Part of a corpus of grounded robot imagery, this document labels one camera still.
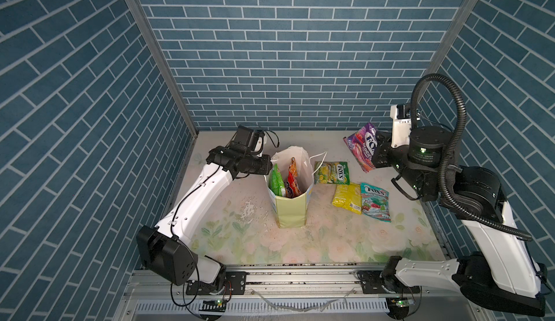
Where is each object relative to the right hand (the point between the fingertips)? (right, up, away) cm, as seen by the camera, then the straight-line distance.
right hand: (380, 134), depth 54 cm
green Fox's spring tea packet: (-3, -15, +45) cm, 47 cm away
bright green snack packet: (-28, -16, +23) cm, 40 cm away
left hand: (-29, -10, +23) cm, 38 cm away
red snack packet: (-22, -18, +22) cm, 36 cm away
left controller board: (-49, -57, +18) cm, 77 cm away
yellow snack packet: (+3, -24, +39) cm, 46 cm away
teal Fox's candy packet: (+13, -26, +36) cm, 47 cm away
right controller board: (+15, -55, +16) cm, 59 cm away
